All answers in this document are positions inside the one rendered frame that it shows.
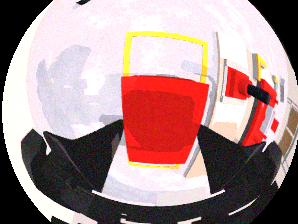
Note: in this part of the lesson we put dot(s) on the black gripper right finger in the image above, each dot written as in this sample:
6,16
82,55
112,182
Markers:
223,158

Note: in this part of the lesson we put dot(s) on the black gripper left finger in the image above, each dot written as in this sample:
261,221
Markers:
91,154

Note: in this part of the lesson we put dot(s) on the black toy tyre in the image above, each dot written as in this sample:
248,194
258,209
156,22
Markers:
81,2

